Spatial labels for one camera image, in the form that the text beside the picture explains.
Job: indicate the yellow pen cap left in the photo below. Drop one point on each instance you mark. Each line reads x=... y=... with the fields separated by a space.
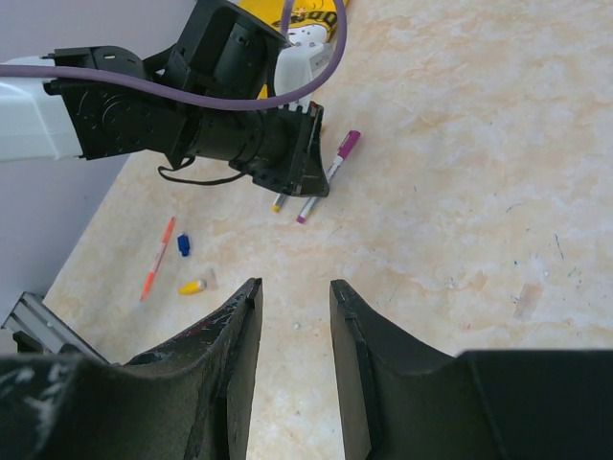
x=193 y=287

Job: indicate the white pen yellow tip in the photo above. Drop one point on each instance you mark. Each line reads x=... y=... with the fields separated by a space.
x=279 y=202

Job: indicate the blue pen cap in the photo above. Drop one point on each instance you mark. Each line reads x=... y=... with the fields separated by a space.
x=184 y=245

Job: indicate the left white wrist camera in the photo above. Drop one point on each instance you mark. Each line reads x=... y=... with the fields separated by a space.
x=300 y=63

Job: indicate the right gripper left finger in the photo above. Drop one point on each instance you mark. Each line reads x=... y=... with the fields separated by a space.
x=187 y=398

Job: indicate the white pen red marks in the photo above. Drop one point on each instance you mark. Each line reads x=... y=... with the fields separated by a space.
x=311 y=202

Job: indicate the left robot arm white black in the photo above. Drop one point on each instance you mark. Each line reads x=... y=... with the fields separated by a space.
x=100 y=102

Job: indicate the purple pen cap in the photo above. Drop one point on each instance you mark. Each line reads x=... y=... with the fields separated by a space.
x=348 y=143

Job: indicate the orange white pen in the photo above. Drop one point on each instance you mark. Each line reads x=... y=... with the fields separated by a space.
x=157 y=260

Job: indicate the yellow folded shirt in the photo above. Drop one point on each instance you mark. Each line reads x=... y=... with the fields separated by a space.
x=284 y=15

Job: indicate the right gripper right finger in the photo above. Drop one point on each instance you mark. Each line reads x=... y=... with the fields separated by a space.
x=400 y=398

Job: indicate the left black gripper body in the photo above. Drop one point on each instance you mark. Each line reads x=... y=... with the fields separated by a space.
x=285 y=157

